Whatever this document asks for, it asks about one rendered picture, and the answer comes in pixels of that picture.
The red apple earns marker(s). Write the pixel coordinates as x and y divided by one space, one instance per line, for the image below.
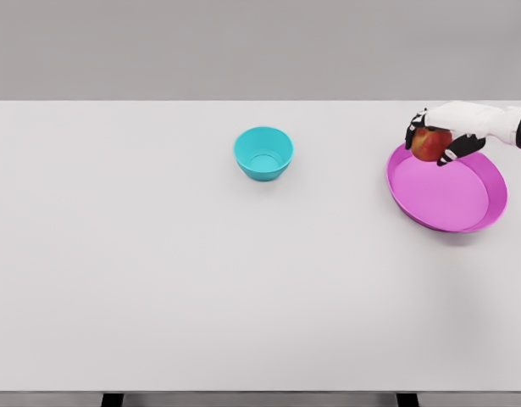
429 145

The blue bowl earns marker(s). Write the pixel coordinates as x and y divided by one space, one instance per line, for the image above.
263 154

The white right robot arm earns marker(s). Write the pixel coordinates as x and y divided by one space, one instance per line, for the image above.
512 125

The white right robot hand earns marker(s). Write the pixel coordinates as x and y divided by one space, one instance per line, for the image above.
452 116

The pink plate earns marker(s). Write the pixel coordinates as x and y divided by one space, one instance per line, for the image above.
448 195

